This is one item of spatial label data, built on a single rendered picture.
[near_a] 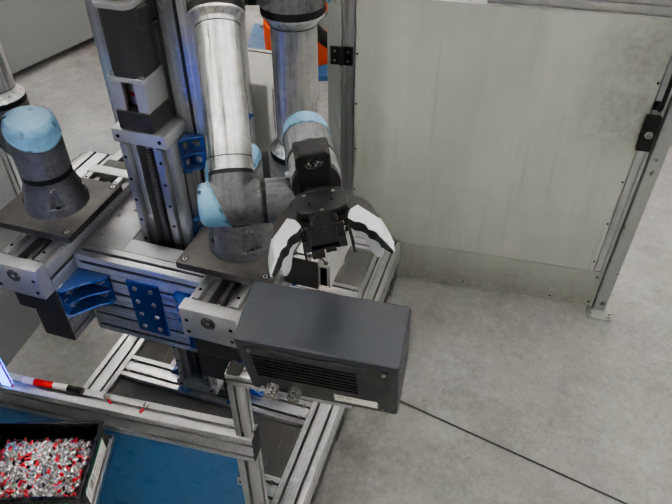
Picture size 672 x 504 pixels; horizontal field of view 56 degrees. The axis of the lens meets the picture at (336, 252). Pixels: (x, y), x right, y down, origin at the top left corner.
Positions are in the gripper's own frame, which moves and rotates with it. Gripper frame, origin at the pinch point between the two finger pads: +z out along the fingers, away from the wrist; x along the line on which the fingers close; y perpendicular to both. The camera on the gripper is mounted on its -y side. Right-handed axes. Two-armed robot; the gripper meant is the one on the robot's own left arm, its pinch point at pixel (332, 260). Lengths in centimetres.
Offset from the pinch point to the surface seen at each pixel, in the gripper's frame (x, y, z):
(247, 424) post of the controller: 22, 53, -16
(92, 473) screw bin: 52, 54, -13
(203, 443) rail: 33, 61, -19
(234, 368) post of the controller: 20.8, 37.6, -18.0
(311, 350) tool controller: 5.5, 22.3, -5.7
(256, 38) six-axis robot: 21, 141, -419
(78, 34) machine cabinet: 149, 115, -425
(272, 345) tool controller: 11.2, 21.7, -7.7
